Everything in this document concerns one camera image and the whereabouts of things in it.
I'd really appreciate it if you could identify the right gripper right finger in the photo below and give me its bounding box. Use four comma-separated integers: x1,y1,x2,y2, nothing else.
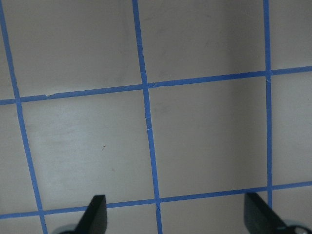
244,193,288,234

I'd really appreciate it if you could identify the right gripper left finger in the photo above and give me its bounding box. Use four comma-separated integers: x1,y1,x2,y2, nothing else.
74,195,108,234

